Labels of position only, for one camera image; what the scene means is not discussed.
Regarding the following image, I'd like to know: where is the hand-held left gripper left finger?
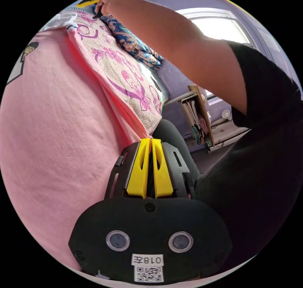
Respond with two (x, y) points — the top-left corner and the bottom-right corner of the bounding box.
(126, 138), (152, 199)

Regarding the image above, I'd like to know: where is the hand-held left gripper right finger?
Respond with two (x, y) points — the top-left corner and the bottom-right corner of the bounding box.
(151, 139), (175, 198)

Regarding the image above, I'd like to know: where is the pink short sleeve shirt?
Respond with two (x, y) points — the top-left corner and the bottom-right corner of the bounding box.
(0, 25), (153, 272)

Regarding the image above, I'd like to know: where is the person's right forearm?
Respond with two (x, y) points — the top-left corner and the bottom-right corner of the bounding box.
(111, 0), (248, 116)

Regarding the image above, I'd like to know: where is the person's right hand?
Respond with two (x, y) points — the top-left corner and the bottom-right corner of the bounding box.
(94, 0), (123, 16)

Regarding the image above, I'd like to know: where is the white garment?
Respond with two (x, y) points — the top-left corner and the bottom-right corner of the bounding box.
(39, 11), (79, 33)

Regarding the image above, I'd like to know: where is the blue patterned rolled blanket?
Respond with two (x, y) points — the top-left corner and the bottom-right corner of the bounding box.
(100, 15), (164, 70)

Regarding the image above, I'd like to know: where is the bed with floral woven mat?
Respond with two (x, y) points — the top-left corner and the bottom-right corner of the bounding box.
(71, 10), (170, 135)

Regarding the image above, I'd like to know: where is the carton with papers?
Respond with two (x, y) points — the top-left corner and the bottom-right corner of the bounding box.
(180, 84), (215, 152)

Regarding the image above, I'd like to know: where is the person's body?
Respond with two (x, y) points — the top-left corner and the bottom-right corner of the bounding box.
(152, 41), (303, 273)

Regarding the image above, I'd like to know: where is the window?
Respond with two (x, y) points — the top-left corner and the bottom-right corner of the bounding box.
(176, 8), (252, 45)

